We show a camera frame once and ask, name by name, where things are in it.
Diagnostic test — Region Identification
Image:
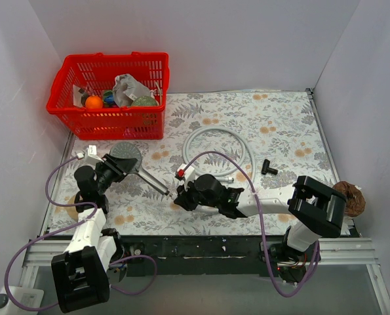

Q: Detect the grey shower head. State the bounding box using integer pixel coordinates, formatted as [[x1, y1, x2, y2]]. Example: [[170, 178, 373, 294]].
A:
[[109, 141, 170, 196]]

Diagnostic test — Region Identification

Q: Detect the grey shower hose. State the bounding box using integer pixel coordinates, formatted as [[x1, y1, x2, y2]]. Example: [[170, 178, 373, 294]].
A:
[[182, 127, 257, 216]]

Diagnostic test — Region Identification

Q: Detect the black pipe fitting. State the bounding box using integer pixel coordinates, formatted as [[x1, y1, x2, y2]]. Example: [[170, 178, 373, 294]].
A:
[[261, 159, 279, 175]]

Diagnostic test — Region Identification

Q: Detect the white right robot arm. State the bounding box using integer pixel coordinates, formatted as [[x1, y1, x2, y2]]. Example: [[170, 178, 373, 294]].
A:
[[174, 174, 346, 261]]

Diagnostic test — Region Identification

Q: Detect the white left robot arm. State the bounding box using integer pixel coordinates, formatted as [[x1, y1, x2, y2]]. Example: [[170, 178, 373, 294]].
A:
[[51, 154, 138, 313]]

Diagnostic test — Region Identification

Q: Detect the brown tape roll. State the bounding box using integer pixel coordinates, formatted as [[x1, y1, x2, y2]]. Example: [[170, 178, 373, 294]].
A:
[[64, 195, 79, 222]]

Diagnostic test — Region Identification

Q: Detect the green round fruit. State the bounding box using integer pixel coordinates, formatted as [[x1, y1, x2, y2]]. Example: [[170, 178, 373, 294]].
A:
[[131, 96, 159, 107]]

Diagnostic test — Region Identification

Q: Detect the orange fruit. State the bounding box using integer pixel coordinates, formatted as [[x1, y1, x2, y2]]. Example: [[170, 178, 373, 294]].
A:
[[85, 95, 104, 110]]

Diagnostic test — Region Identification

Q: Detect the red plastic basket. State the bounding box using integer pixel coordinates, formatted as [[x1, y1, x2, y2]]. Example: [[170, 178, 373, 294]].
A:
[[46, 52, 170, 140]]

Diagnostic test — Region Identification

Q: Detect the floral table mat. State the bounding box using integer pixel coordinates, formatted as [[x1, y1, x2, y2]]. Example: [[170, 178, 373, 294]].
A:
[[49, 91, 341, 236]]

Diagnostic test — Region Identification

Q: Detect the crumpled grey paper bag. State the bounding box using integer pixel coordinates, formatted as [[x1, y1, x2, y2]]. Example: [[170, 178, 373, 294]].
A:
[[112, 73, 151, 107]]

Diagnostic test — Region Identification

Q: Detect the white box device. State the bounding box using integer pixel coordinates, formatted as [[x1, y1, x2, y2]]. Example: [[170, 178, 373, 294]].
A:
[[0, 285, 45, 312]]

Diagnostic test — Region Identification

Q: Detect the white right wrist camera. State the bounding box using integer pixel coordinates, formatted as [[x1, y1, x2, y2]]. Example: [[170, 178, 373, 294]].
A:
[[175, 163, 196, 184]]

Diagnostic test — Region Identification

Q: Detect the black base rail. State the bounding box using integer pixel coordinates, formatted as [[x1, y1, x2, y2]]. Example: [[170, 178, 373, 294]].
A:
[[83, 234, 362, 278]]

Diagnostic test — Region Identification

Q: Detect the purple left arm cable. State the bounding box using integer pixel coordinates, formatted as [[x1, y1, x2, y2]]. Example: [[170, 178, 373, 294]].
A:
[[4, 154, 158, 312]]

